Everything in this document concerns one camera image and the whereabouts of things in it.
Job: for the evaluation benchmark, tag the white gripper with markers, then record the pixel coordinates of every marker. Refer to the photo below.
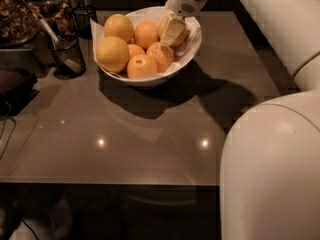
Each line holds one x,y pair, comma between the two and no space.
184,2

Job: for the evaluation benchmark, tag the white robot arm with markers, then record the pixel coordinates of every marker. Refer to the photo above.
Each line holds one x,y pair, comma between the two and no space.
270,164

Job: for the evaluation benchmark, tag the white ceramic bowl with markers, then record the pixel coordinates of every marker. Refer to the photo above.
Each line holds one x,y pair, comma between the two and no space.
191,47

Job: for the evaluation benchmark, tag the large top centre orange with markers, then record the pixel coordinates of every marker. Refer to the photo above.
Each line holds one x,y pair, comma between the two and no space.
112,53

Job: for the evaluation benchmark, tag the hidden orange back centre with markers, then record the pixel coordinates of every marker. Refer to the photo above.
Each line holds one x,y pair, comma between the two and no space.
146,33

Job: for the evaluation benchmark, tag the small orange left low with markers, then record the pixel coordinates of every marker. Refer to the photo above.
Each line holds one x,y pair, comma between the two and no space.
135,50

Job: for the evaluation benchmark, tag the front orange with stem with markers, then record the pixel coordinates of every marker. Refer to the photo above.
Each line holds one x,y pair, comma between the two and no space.
140,66

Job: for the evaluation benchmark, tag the black mesh cup far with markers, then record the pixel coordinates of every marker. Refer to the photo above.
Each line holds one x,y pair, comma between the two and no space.
83,15

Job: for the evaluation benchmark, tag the black mesh cup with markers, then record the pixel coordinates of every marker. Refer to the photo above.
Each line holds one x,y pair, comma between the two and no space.
69,61
83,15

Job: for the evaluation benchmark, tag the black mesh cup near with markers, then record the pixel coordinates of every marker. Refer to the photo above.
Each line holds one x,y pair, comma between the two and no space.
69,61

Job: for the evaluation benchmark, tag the glass jar of dried snacks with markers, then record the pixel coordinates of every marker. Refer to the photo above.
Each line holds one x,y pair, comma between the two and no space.
17,24

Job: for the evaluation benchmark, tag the black device on left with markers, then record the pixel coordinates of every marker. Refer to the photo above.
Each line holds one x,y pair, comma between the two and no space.
16,89

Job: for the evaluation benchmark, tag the white shoe under table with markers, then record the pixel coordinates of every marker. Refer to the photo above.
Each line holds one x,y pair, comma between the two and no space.
60,216

